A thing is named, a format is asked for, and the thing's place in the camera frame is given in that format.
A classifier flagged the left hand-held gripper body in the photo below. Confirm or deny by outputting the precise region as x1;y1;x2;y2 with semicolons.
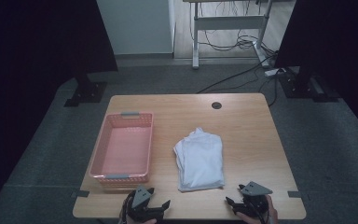
125;185;154;222

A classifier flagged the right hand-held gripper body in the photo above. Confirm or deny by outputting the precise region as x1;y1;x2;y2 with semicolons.
236;181;273;217

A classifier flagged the pink plastic basket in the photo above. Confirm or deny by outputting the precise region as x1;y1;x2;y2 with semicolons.
89;111;154;189

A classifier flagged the white shirt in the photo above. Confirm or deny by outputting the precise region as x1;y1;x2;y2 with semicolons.
172;126;226;193

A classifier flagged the person's left hand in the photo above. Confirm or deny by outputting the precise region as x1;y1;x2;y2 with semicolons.
126;217;158;224

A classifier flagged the person's right hand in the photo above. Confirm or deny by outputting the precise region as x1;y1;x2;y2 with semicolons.
236;195;279;224

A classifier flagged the black stand base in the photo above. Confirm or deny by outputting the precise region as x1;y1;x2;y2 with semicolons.
63;73;108;108
278;66;341;103

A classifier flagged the white power strip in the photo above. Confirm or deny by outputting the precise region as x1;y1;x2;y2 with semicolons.
264;67;287;77

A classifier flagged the white cabinet panel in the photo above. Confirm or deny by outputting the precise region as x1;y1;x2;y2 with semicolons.
96;0;176;59

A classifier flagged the dark curtain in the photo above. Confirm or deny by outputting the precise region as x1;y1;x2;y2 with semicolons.
274;0;358;141
0;0;119;216

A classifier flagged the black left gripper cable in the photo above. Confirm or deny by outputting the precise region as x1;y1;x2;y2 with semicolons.
119;199;131;224

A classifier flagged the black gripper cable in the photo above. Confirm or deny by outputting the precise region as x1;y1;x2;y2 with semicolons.
248;200;269;224
119;199;131;224

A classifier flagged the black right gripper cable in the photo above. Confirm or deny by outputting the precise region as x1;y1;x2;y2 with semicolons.
248;200;269;224

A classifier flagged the long black floor cable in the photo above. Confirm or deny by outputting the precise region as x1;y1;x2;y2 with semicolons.
195;54;278;107

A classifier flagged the tangle of black cables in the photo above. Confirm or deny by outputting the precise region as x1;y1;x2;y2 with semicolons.
195;0;278;52

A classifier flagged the white metal desk frame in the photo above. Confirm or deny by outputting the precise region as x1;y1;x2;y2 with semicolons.
183;0;274;70

